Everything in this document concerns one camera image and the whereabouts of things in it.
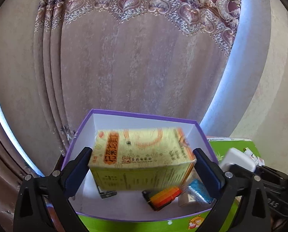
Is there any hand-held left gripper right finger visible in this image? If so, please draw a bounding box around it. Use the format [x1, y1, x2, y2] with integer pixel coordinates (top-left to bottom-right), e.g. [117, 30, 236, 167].
[192, 148, 272, 232]

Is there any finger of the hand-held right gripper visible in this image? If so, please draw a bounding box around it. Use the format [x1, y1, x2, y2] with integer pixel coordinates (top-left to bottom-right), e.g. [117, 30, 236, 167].
[227, 164, 287, 184]

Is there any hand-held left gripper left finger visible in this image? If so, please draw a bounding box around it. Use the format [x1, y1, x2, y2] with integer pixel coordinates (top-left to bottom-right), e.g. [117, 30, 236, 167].
[13, 147, 93, 232]

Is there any white and blue medicine box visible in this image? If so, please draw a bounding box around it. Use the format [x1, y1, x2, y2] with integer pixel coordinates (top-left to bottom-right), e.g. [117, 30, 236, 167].
[178, 179, 214, 207]

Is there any white charger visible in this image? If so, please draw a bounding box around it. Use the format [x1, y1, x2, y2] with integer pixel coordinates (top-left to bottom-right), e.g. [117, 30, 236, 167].
[218, 148, 257, 173]

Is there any rainbow strap with black buckle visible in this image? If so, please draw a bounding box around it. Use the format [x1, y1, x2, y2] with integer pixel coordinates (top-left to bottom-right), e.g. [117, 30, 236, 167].
[141, 186, 182, 211]

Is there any purple storage box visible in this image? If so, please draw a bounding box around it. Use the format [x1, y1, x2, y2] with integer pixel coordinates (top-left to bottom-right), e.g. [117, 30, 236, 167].
[60, 109, 218, 223]

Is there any yellow medicine box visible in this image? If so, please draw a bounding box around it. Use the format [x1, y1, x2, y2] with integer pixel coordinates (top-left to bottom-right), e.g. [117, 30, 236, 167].
[88, 127, 197, 192]

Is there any green printed desktop cloth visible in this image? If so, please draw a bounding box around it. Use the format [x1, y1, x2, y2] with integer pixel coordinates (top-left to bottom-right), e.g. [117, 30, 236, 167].
[45, 139, 258, 232]

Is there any small white box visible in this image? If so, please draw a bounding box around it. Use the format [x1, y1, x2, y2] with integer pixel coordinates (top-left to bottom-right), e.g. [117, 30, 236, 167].
[243, 147, 265, 166]

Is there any pink patterned curtain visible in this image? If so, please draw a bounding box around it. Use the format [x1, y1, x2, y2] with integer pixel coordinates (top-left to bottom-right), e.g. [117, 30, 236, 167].
[0, 0, 246, 223]

